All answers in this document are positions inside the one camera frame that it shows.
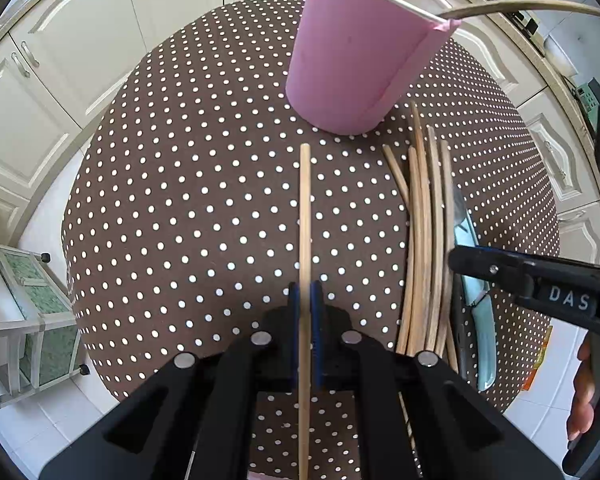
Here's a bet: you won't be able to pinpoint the light blue handled utensil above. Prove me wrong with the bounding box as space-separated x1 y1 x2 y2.
454 188 498 392

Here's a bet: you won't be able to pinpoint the wooden chopstick short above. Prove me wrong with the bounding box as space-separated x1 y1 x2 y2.
381 144 410 208

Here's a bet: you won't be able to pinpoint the green kitchen appliance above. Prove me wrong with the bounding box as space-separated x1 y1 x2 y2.
576 78 600 134

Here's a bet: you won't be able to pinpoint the cream lower kitchen cabinets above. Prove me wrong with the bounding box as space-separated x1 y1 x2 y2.
0 0 600 263

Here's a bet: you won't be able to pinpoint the person's right hand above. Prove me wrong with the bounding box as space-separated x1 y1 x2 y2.
566 335 595 442

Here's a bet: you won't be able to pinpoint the brown polka dot tablecloth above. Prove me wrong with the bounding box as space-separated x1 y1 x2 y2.
61 0 559 402

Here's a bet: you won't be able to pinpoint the white bowl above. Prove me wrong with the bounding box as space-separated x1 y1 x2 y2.
543 35 578 78

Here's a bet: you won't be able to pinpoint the green glass trolley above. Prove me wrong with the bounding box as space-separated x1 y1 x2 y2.
0 244 90 408

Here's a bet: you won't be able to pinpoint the pink utensil cup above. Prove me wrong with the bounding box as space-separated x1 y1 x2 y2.
286 0 460 136

